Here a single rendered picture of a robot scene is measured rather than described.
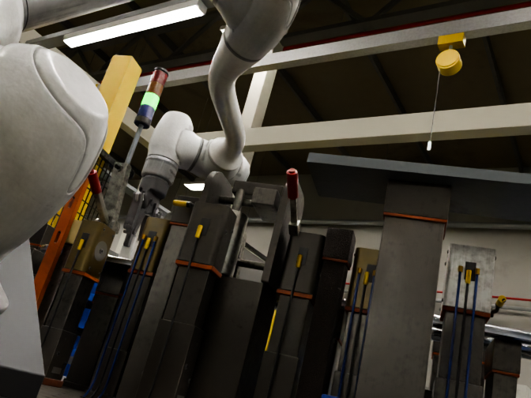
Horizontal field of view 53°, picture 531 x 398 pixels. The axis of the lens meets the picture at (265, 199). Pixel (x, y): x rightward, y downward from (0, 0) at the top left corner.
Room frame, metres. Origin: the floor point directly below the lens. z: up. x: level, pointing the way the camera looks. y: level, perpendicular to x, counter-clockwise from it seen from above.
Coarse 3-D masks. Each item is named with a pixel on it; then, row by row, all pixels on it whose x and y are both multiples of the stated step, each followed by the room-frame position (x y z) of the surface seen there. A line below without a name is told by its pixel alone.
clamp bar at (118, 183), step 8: (120, 168) 1.18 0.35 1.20; (128, 168) 1.19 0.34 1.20; (112, 176) 1.19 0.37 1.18; (120, 176) 1.19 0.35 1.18; (128, 176) 1.20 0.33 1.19; (112, 184) 1.20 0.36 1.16; (120, 184) 1.19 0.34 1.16; (112, 192) 1.20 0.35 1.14; (120, 192) 1.19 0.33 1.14; (104, 200) 1.20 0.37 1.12; (112, 200) 1.20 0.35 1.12; (120, 200) 1.20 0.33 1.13; (112, 208) 1.20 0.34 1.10; (120, 208) 1.21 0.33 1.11; (112, 216) 1.20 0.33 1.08
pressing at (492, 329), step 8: (40, 248) 1.32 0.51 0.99; (112, 256) 1.25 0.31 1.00; (104, 264) 1.35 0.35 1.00; (112, 264) 1.32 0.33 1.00; (120, 264) 1.30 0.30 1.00; (128, 264) 1.23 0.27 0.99; (344, 304) 1.07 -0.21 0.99; (432, 328) 1.12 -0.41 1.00; (488, 328) 0.98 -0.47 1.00; (496, 328) 0.98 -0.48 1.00; (504, 328) 0.97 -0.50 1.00; (432, 336) 1.19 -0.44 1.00; (440, 336) 1.17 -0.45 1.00; (488, 336) 1.05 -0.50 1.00; (496, 336) 1.04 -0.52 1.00; (504, 336) 1.03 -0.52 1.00; (512, 336) 0.97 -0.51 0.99; (520, 336) 0.96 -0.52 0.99; (528, 336) 0.96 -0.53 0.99; (488, 344) 1.13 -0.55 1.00; (528, 352) 1.11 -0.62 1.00
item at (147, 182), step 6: (144, 180) 1.32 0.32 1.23; (150, 180) 1.31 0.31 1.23; (156, 180) 1.31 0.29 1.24; (162, 180) 1.32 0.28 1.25; (144, 186) 1.32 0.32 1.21; (150, 186) 1.31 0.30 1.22; (156, 186) 1.31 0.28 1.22; (162, 186) 1.32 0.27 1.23; (168, 186) 1.35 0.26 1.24; (144, 192) 1.32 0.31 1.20; (150, 192) 1.32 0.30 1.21; (156, 192) 1.32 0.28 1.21; (162, 192) 1.33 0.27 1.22; (144, 198) 1.31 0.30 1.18; (150, 198) 1.33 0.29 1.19; (156, 198) 1.36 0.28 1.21; (162, 198) 1.36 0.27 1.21; (144, 204) 1.32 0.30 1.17; (150, 210) 1.35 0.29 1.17
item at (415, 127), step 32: (32, 32) 4.25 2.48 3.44; (64, 32) 3.90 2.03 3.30; (128, 128) 5.41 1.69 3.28; (256, 128) 5.04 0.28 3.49; (288, 128) 4.80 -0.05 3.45; (320, 128) 4.58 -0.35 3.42; (352, 128) 4.38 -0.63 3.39; (384, 128) 4.19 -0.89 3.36; (416, 128) 4.02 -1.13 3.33; (448, 128) 3.86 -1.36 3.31; (480, 128) 3.70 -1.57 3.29; (512, 128) 3.58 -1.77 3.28
